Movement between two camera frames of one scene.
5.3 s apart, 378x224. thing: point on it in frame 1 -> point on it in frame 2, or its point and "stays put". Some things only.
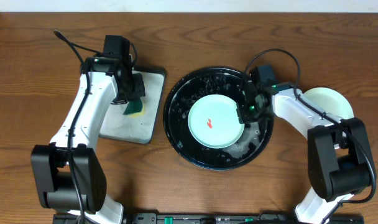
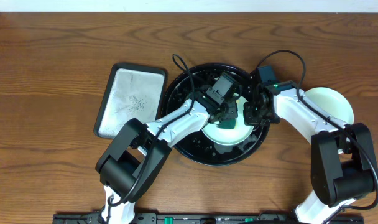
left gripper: x=134 y=88 -> x=225 y=112
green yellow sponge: x=133 y=107 -> x=227 y=124
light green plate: x=330 y=101 stays put
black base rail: x=207 y=218 stays put
